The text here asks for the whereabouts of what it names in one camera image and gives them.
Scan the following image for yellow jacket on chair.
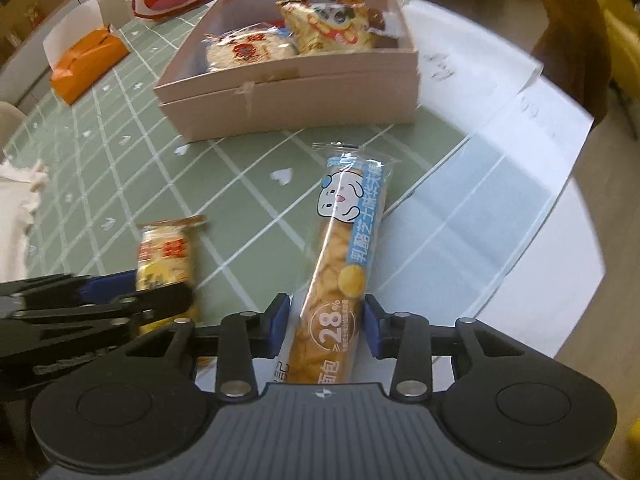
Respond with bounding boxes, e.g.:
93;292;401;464
598;0;639;101

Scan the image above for brown fuzzy coat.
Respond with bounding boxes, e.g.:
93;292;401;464
428;0;612;124

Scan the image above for white chair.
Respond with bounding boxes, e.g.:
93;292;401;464
0;101;26;150

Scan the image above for white paper sheets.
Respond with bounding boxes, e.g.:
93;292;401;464
226;0;597;361

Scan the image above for red rice cracker packet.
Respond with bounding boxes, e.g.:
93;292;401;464
203;22;297;72

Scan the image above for long cheese bread packet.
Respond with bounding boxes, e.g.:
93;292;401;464
273;143;397;385

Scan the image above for pink cardboard box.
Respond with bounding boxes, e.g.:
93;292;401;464
154;0;420;141

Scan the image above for yellow senbei cracker packet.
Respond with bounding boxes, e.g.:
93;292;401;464
135;213;212;376

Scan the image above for green checked tablecloth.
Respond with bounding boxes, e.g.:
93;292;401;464
0;6;551;391

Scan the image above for yellow panda snack bag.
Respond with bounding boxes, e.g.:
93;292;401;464
277;0;373;55

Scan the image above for brown jelly bar packet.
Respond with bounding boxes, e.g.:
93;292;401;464
368;8;405;40

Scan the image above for orange tissue box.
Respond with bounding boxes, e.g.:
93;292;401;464
42;0;129;105

